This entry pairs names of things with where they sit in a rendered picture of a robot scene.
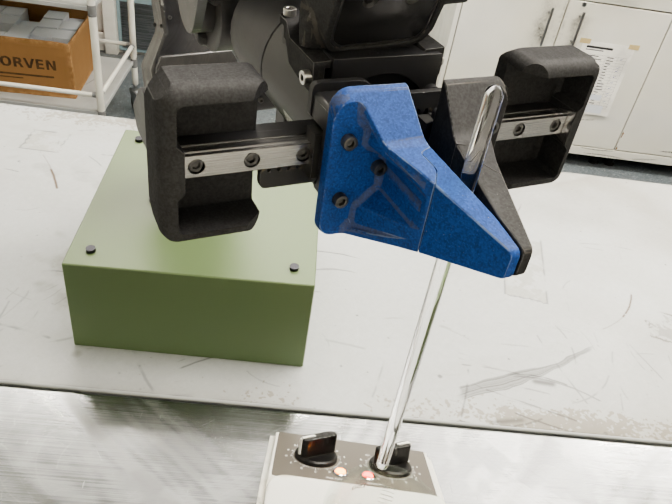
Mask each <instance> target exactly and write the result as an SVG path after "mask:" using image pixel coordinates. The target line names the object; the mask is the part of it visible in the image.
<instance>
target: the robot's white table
mask: <svg viewBox="0 0 672 504"><path fill-rule="evenodd" d="M125 130H135V131H138V129H137V126H136V120H134V119H126V118H118V117H110V116H101V115H93V114H85V113H77V112H69V111H60V110H52V109H44V108H36V107H28V106H19V105H11V104H3V103H0V386H8V387H19V388H30V389H41V390H52V391H63V392H74V393H85V394H96V395H107V396H118V397H129V398H140V399H151V400H162V401H173V402H184V403H195V404H206V405H217V406H228V407H239V408H250V409H261V410H272V411H283V412H294V413H305V414H316V415H327V416H338V417H349V418H360V419H370V420H381V421H389V418H390V414H391V411H392V407H393V404H394V400H395V397H396V394H397V390H398V387H399V383H400V380H401V377H402V373H403V370H404V366H405V363H406V360H407V356H408V353H409V349H410V346H411V342H412V339H413V336H414V332H415V329H416V325H417V322H418V319H419V315H420V312H421V308H422V305H423V301H424V298H425V295H426V291H427V288H428V284H429V281H430V278H431V274H432V271H433V267H434V264H435V261H436V258H434V257H431V256H428V255H425V254H422V253H419V250H418V252H415V251H411V250H407V249H404V248H400V247H396V246H393V245H389V244H385V243H381V242H377V241H373V240H369V239H365V238H361V237H357V236H353V235H349V234H344V233H337V234H329V235H328V234H324V233H323V232H321V231H320V230H319V229H318V244H317V262H316V279H315V290H314V297H313V303H312V310H311V316H310V323H309V330H308V336H307V343H306V349H305V356H304V363H303V366H291V365H281V364H271V363H260V362H250V361H239V360H229V359H219V358H208V357H198V356H188V355H177V354H167V353H156V352H146V351H136V350H125V349H115V348H105V347H94V346H84V345H75V344H74V338H73V332H72V326H71V320H70V314H69V307H68V301H67V295H66V289H65V283H64V276H63V270H62V262H63V260H64V258H65V255H66V253H67V251H68V249H69V247H70V245H71V243H72V241H73V239H74V237H75V235H76V232H77V230H78V228H79V226H80V224H81V222H82V220H83V218H84V216H85V214H86V211H87V209H88V207H89V205H90V203H91V201H92V199H93V197H94V195H95V193H96V191H97V188H98V186H99V184H100V182H101V180H102V178H103V176H104V174H105V172H106V170H107V167H108V165H109V163H110V161H111V159H112V157H113V155H114V153H115V151H116V149H117V147H118V144H119V142H120V140H121V138H122V136H123V134H124V132H125ZM508 190H509V193H510V195H511V197H512V200H513V202H514V205H515V207H516V209H517V212H518V214H519V216H520V219H521V221H522V223H523V226H524V228H525V230H526V233H527V235H528V238H529V240H530V242H531V245H532V250H533V251H532V256H531V258H530V261H529V264H528V266H527V269H526V271H525V273H523V274H520V275H516V276H513V275H512V276H511V277H507V278H503V279H501V278H497V277H493V276H490V275H487V274H484V273H481V272H478V271H475V270H472V269H469V268H465V267H462V266H459V265H456V264H453V263H452V265H451V268H450V271H449V274H448V277H447V281H446V284H445V287H444V290H443V293H442V296H441V300H440V303H439V306H438V309H437V312H436V316H435V319H434V322H433V325H432V328H431V332H430V335H429V338H428V341H427V344H426V347H425V351H424V354H423V357H422V360H421V363H420V367H419V370H418V373H417V376H416V379H415V383H414V386H413V389H412V392H411V395H410V399H409V402H408V405H407V408H406V411H405V414H404V418H403V421H402V422H403V423H414V424H425V425H436V426H447V427H458V428H469V429H480V430H491V431H502V432H513V433H524V434H535V435H546V436H557V437H568V438H579V439H590V440H601V441H612V442H623V443H634V444H645V445H656V446H667V447H672V185H666V184H658V183H650V182H642V181H633V180H625V179H617V178H609V177H601V176H592V175H584V174H576V173H568V172H561V174H560V176H559V177H558V178H557V179H556V180H555V181H553V182H551V183H546V184H540V185H533V186H527V187H521V188H514V189H508Z"/></svg>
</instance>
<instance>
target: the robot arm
mask: <svg viewBox="0 0 672 504"><path fill-rule="evenodd" d="M467 1H468V0H151V3H152V9H153V16H154V23H153V26H154V27H155V33H154V35H153V37H152V40H151V42H150V45H149V47H148V49H147V52H146V54H145V56H144V59H143V61H142V64H141V68H142V75H143V83H144V87H140V88H139V90H138V93H137V96H136V98H135V101H134V104H133V107H134V113H135V119H136V126H137V129H138V132H139V134H140V136H141V138H142V141H143V143H144V145H145V148H146V150H147V168H148V187H149V202H150V203H151V208H152V212H153V215H154V218H155V220H156V223H157V225H158V228H159V230H160V232H161V233H162V234H163V235H164V236H165V237H166V238H167V239H168V240H170V241H173V242H181V241H187V240H193V239H199V238H206V237H212V236H218V235H225V234H231V233H237V232H243V231H249V230H251V229H252V228H253V227H254V226H255V224H256V222H257V219H258V216H259V212H260V211H259V210H258V208H257V206H256V205H255V203H254V201H253V200H252V176H253V171H254V170H258V171H257V182H258V184H259V185H260V186H261V187H262V188H271V187H279V186H286V185H294V184H301V183H309V182H312V183H313V187H314V188H315V190H316V191H317V192H318V196H317V203H316V211H315V219H314V221H315V225H316V226H317V228H318V229H319V230H320V231H321V232H323V233H324V234H328V235H329V234H337V233H344V234H349V235H353V236H357V237H361V238H365V239H369V240H373V241H377V242H381V243H385V244H389V245H393V246H396V247H400V248H404V249H407V250H411V251H415V252H418V250H419V253H422V254H425V255H428V256H431V257H434V258H437V259H441V260H444V261H447V262H450V263H453V264H456V265H459V266H462V267H465V268H469V269H472V270H475V271H478V272H481V273H484V274H487V275H490V276H493V277H497V278H501V279H503V278H507V277H511V276H512V275H513V276H516V275H520V274H523V273H525V271H526V269H527V266H528V264H529V261H530V258H531V256H532V251H533V250H532V245H531V242H530V240H529V238H528V235H527V233H526V230H525V228H524V226H523V223H522V221H521V219H520V216H519V214H518V212H517V209H516V207H515V205H514V202H513V200H512V197H511V195H510V193H509V190H508V189H514V188H521V187H527V186H533V185H540V184H546V183H551V182H553V181H555V180H556V179H557V178H558V177H559V176H560V174H561V171H562V168H563V166H564V163H565V161H566V158H567V155H568V153H569V150H570V148H571V145H572V142H573V140H574V137H575V135H576V132H577V129H578V127H579V124H580V122H581V119H582V116H583V114H584V111H585V109H586V106H587V103H588V101H589V98H590V96H591V93H592V90H593V88H594V85H595V83H596V80H597V77H598V75H599V71H600V66H599V65H598V64H597V62H596V61H595V59H594V58H593V57H592V56H590V55H588V54H587V53H585V52H583V51H582V50H580V49H578V48H576V47H575V46H573V45H560V46H542V47H523V48H517V49H513V50H510V51H507V52H505V53H503V54H502V55H500V57H499V60H498V63H497V67H496V70H495V74H494V76H486V77H472V78H459V79H445V80H444V81H443V84H442V88H438V87H437V86H436V81H437V76H438V75H439V73H440V68H441V66H442V65H443V62H444V58H443V54H444V49H445V47H444V46H443V45H441V44H440V43H439V42H438V41H436V40H435V39H434V38H432V37H431V36H430V35H428V34H429V33H430V32H431V31H432V29H433V27H434V26H435V24H436V21H437V19H438V17H439V15H440V13H441V11H442V8H443V6H444V5H446V4H454V3H463V2H467ZM231 50H234V53H235V55H236V57H237V59H238V60H239V62H237V59H236V57H235V56H234V54H233V52H232V51H231ZM493 84H497V85H500V86H501V87H502V88H503V89H504V99H503V102H502V105H501V108H500V112H499V115H498V118H497V121H496V124H495V127H494V131H493V134H492V137H491V140H490V143H489V147H488V150H487V153H486V156H485V159H484V163H483V166H482V169H481V172H480V175H479V178H478V182H477V185H476V188H475V191H474V194H473V193H472V191H471V190H470V189H469V188H468V187H467V186H466V185H465V184H464V183H463V182H462V181H461V180H460V175H461V172H462V168H463V165H464V161H465V158H466V155H467V151H468V148H469V144H470V141H471V138H472V134H473V131H474V127H475V124H476V121H477V117H478V114H479V110H480V107H481V103H482V100H483V97H484V93H485V90H486V89H487V88H488V87H489V86H490V85H493ZM274 108H276V119H275V122H274V123H263V124H256V118H257V111H258V110H266V109H274Z"/></svg>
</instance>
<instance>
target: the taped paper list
mask: <svg viewBox="0 0 672 504"><path fill-rule="evenodd" d="M591 40H592V39H588V38H581V39H580V43H583V44H582V46H581V49H580V50H582V51H583V52H585V53H587V54H588V55H590V56H592V57H593V58H594V59H595V61H596V62H597V64H598V65H599V66H600V71H599V75H598V77H597V80H596V83H595V85H594V88H593V90H592V93H591V96H590V98H589V101H588V103H587V106H586V109H585V111H584V114H591V115H598V116H605V117H607V116H608V113H609V111H610V108H611V106H612V103H613V101H614V98H615V96H616V93H617V91H618V89H619V86H620V84H621V82H622V79H623V77H624V75H625V72H626V70H627V67H628V65H629V63H630V60H631V58H632V56H633V53H634V51H635V50H639V48H640V46H638V45H631V44H630V46H625V45H618V44H611V43H603V42H596V41H591Z"/></svg>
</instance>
